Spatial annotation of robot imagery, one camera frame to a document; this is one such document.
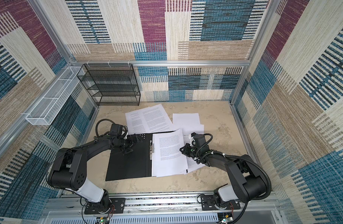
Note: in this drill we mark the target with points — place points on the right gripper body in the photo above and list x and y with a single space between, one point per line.
195 152

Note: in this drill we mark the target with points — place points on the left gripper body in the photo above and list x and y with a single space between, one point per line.
123 144

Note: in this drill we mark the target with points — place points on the orange black file folder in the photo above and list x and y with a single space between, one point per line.
137 164

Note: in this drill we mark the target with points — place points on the blank-side white sheet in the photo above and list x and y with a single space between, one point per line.
185 119

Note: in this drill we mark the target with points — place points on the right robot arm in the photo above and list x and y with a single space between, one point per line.
248 181

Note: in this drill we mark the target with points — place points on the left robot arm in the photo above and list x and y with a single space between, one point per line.
68 171

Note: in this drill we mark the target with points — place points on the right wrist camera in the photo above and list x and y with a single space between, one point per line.
198 140

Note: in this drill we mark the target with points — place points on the black wire mesh shelf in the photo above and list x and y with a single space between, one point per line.
110 84

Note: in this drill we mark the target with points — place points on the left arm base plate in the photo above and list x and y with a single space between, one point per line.
113 205

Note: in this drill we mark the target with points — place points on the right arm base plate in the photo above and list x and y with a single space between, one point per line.
213 203

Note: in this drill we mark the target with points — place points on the white wire mesh basket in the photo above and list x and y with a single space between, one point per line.
48 107

